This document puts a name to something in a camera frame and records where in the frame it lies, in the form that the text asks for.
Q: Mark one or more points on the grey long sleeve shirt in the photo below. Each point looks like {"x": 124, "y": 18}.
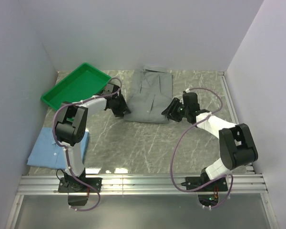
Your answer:
{"x": 150, "y": 94}

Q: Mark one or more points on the folded light blue shirt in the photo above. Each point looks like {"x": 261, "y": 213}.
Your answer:
{"x": 46, "y": 153}

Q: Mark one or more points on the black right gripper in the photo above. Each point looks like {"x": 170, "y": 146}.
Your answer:
{"x": 169, "y": 109}

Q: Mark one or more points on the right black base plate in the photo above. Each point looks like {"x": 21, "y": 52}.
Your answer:
{"x": 195, "y": 182}

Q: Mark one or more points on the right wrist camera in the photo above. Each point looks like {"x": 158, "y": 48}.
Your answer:
{"x": 190, "y": 101}

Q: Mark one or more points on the green plastic tray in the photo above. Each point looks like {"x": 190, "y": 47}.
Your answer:
{"x": 84, "y": 82}

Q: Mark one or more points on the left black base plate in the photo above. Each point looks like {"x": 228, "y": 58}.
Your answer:
{"x": 70, "y": 185}

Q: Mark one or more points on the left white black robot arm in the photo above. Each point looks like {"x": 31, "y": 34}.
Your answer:
{"x": 69, "y": 125}

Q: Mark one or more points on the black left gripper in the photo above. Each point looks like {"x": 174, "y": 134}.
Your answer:
{"x": 124, "y": 107}

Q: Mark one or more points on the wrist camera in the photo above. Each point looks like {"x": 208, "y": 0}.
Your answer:
{"x": 110, "y": 88}
{"x": 190, "y": 101}

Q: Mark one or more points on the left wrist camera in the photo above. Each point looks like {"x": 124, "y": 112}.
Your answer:
{"x": 110, "y": 88}

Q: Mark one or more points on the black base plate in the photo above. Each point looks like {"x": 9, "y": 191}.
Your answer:
{"x": 195, "y": 182}
{"x": 70, "y": 185}

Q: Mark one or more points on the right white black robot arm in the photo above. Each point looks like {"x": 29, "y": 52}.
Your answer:
{"x": 236, "y": 144}

